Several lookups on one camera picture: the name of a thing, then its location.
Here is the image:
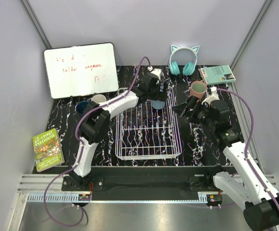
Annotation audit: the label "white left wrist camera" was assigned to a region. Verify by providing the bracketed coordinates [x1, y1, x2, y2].
[150, 68, 163, 80]

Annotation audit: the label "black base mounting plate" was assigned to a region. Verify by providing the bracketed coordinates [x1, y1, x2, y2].
[62, 166, 236, 192]

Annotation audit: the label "dark blue ceramic mug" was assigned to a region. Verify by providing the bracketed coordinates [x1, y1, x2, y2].
[76, 101, 89, 115]

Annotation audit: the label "light blue handled mug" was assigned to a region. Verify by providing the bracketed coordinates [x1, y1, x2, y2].
[91, 94, 106, 103]

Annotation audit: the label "white whiteboard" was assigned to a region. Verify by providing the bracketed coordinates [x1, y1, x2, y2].
[43, 42, 119, 99]

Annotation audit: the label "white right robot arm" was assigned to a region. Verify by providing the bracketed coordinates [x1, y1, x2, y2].
[173, 96, 279, 231]

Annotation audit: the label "green plastic cup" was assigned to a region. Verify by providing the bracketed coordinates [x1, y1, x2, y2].
[192, 82, 206, 94]

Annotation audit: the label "pink plastic cup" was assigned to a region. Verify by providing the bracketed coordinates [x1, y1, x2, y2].
[189, 81, 207, 99]

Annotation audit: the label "grey cable duct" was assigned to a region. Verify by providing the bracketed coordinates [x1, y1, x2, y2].
[27, 192, 207, 204]

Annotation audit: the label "teal book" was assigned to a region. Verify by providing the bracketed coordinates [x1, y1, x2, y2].
[199, 65, 236, 86]

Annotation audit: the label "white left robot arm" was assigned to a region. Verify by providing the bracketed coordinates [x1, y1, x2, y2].
[69, 68, 163, 191]

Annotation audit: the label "white wire dish rack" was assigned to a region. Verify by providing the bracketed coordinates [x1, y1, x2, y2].
[115, 87, 183, 161]

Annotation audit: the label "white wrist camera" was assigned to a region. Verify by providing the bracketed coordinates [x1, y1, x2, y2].
[150, 68, 163, 80]
[201, 87, 219, 105]

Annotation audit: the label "green treehouse book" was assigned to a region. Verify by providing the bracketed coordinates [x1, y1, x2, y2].
[32, 128, 65, 172]

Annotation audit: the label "teal cat ear headphones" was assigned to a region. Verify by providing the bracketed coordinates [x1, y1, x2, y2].
[169, 45, 200, 76]

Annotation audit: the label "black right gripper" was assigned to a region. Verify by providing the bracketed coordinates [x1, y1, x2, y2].
[172, 95, 216, 130]

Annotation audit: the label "light blue plastic cup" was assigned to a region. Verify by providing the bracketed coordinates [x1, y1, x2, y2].
[151, 101, 165, 110]

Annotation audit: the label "clear glass cup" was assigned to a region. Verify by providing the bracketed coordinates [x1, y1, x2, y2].
[126, 107, 136, 112]

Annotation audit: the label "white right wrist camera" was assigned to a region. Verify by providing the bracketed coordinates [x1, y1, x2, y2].
[201, 87, 219, 105]

